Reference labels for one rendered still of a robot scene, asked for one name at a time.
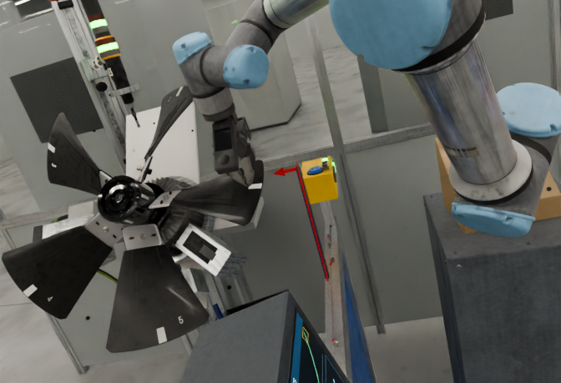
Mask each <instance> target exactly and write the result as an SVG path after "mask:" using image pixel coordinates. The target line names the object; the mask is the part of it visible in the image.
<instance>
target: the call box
mask: <svg viewBox="0 0 561 383"><path fill-rule="evenodd" d="M327 159H328V166H329V169H328V170H323V167H322V158H319V159H313V160H309V161H305V162H302V166H301V171H302V174H303V178H304V181H305V184H306V190H307V193H308V196H309V200H310V203H311V204H315V203H320V202H324V201H328V200H333V199H338V193H337V183H335V180H334V177H333V170H332V159H331V156H327ZM316 166H320V167H321V169H322V171H321V172H319V173H316V174H309V169H310V168H313V167H316Z"/></svg>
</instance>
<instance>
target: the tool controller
mask: <svg viewBox="0 0 561 383"><path fill-rule="evenodd" d="M179 383H350V381H349V380H348V379H347V378H346V376H345V374H344V373H343V371H342V370H341V368H340V366H339V365H338V364H337V363H336V361H335V359H334V358H333V356H332V355H331V353H330V351H329V350H328V349H327V348H326V345H325V344H324V342H323V341H322V339H321V337H320V336H319V335H318V334H317V332H316V330H315V329H314V327H313V326H312V324H311V322H310V321H309V320H308V319H307V317H306V315H305V314H304V312H303V311H302V309H301V308H300V306H299V305H298V304H297V302H296V300H295V299H294V297H293V296H292V294H291V293H290V292H284V293H281V294H279V295H276V296H274V297H271V298H269V299H268V300H264V301H261V302H260V303H258V304H255V305H252V306H250V307H248V308H245V309H243V310H240V311H238V312H235V313H234V314H232V315H228V316H226V317H224V318H222V319H219V320H216V321H214V322H212V323H209V324H208V325H205V326H204V327H203V328H202V329H201V330H200V333H199V335H198V338H197V340H196V342H195V346H194V348H193V350H192V352H191V355H190V358H189V360H188V363H187V365H186V367H185V369H184V373H183V375H182V377H181V380H180V382H179Z"/></svg>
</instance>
